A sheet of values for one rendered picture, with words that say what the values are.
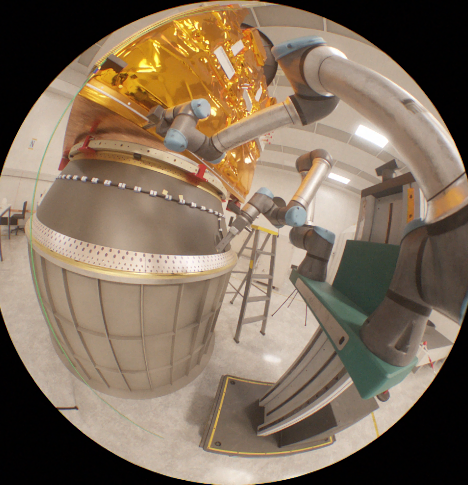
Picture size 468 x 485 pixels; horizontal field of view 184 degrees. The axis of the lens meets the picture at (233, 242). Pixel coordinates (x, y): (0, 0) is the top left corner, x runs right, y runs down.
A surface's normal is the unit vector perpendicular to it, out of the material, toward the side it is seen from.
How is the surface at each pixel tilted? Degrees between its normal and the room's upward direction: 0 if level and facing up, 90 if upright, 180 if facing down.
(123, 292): 90
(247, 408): 0
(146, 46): 104
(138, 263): 43
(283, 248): 90
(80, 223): 62
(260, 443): 0
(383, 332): 73
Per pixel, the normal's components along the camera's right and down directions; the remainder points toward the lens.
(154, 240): 0.71, -0.21
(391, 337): -0.80, -0.51
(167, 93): 0.81, 0.44
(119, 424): 0.28, -0.95
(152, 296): 0.67, 0.27
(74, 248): 0.47, -0.55
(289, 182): -0.32, 0.02
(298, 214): 0.26, 0.19
